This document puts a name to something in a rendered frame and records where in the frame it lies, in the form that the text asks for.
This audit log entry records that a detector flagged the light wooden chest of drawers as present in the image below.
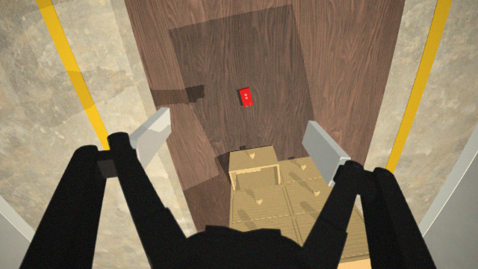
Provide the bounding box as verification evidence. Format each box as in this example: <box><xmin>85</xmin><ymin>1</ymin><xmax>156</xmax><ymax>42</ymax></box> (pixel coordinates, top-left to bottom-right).
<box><xmin>229</xmin><ymin>174</ymin><xmax>371</xmax><ymax>269</ymax></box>

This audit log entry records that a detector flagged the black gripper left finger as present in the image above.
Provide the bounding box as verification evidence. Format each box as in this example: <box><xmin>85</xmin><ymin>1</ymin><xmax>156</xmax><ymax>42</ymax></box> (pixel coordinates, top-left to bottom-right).
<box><xmin>19</xmin><ymin>107</ymin><xmax>208</xmax><ymax>269</ymax></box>

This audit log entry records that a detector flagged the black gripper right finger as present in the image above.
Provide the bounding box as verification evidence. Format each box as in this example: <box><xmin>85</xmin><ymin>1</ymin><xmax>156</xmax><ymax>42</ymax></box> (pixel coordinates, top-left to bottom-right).
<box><xmin>290</xmin><ymin>120</ymin><xmax>437</xmax><ymax>269</ymax></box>

